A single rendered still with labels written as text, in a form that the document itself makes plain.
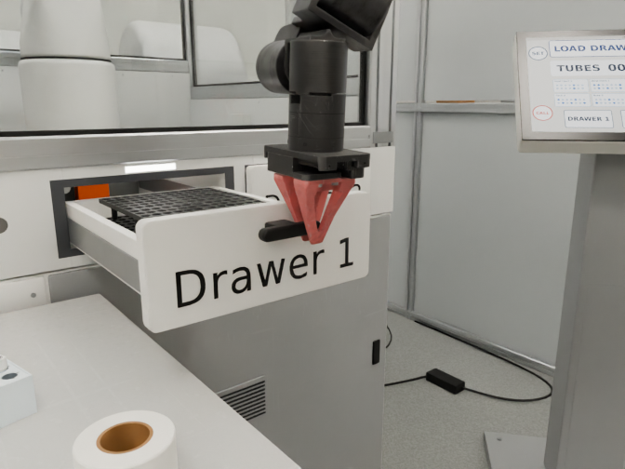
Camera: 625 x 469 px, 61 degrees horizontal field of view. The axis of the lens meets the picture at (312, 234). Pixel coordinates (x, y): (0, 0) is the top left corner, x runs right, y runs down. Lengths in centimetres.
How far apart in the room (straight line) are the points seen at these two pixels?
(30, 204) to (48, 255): 8
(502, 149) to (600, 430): 114
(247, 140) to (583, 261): 85
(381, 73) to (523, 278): 135
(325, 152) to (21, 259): 48
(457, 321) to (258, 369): 159
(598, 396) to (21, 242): 131
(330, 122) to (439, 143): 194
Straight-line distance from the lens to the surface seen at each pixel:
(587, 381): 152
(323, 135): 52
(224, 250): 55
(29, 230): 83
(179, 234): 52
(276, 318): 105
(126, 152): 85
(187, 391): 55
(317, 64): 52
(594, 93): 132
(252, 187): 93
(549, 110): 126
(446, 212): 245
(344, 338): 119
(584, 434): 159
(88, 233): 74
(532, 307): 230
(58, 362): 65
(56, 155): 82
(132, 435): 45
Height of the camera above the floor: 103
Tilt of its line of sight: 14 degrees down
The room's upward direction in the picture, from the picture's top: straight up
